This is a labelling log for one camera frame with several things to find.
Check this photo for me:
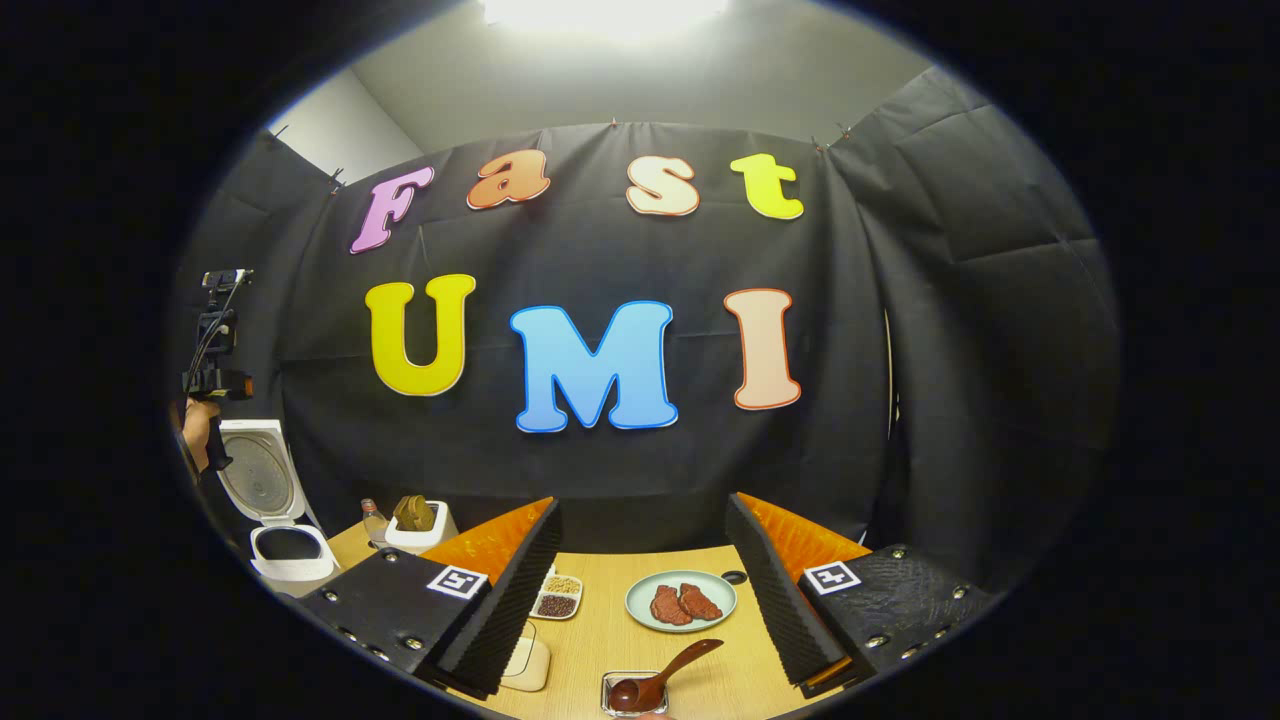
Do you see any white toaster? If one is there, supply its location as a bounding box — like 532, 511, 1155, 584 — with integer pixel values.
384, 500, 459, 556

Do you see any pale green plate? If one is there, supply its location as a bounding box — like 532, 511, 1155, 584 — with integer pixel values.
625, 570, 738, 634

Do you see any black backdrop cloth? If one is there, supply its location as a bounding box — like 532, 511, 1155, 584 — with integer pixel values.
170, 65, 1121, 591

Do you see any long ceiling light panel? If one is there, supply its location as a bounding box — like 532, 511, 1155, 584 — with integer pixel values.
480, 0, 731, 41

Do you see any brown wooden spoon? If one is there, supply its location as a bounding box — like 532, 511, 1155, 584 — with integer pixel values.
608, 639, 725, 713

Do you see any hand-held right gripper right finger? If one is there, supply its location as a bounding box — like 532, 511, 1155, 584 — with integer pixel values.
725, 492, 991, 699

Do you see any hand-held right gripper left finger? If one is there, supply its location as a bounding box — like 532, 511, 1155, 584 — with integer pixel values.
300, 497, 563, 701

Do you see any white rice cooker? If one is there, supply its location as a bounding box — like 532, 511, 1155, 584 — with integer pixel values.
218, 419, 339, 583

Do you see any white divided bean dish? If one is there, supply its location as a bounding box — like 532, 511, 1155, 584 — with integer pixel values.
530, 565, 584, 621

